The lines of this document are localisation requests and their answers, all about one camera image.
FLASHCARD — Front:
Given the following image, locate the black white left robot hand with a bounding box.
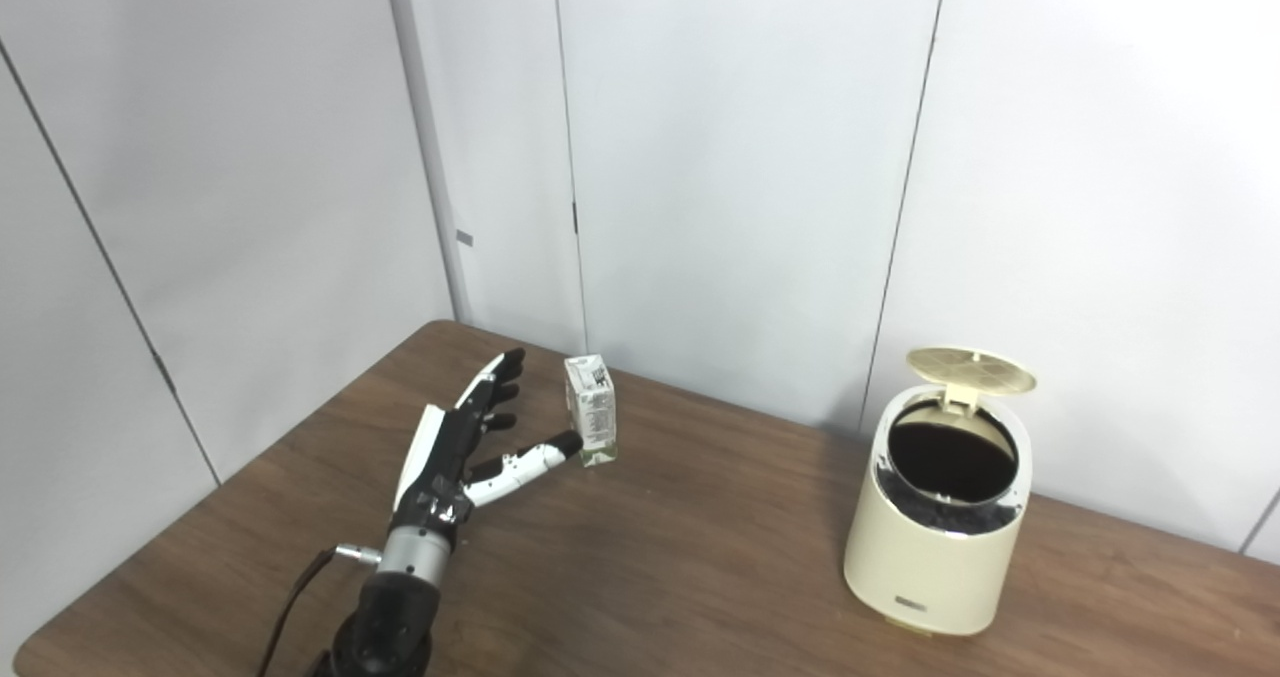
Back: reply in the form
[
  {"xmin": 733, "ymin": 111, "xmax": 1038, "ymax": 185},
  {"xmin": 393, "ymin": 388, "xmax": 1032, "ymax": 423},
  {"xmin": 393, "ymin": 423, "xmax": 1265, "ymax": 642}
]
[{"xmin": 393, "ymin": 348, "xmax": 584, "ymax": 558}]

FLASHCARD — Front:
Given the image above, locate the cream-colored trash bin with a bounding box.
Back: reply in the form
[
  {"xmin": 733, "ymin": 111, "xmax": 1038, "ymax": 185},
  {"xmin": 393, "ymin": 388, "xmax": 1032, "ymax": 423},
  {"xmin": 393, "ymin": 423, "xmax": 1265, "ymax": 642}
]
[{"xmin": 843, "ymin": 382, "xmax": 1033, "ymax": 638}]

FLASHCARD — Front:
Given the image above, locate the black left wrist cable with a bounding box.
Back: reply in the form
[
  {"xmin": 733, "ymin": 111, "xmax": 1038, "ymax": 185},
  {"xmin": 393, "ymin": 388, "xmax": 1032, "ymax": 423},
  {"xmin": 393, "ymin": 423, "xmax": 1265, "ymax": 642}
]
[{"xmin": 255, "ymin": 544, "xmax": 386, "ymax": 677}]

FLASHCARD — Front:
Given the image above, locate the cream round bin lid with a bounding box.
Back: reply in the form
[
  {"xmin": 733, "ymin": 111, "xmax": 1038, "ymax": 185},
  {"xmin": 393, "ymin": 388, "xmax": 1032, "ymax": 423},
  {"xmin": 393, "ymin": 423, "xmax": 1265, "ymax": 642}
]
[{"xmin": 906, "ymin": 347, "xmax": 1038, "ymax": 413}]

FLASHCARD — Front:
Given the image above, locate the white green milk carton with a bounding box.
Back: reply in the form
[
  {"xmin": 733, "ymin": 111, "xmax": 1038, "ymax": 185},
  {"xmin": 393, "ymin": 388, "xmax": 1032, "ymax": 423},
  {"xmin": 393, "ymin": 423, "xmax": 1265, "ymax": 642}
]
[{"xmin": 563, "ymin": 354, "xmax": 620, "ymax": 468}]

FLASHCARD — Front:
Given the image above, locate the black bin liner bag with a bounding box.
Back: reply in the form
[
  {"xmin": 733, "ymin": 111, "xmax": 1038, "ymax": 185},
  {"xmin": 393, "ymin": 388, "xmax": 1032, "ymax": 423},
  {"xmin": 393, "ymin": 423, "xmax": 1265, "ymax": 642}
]
[{"xmin": 875, "ymin": 402, "xmax": 1026, "ymax": 536}]

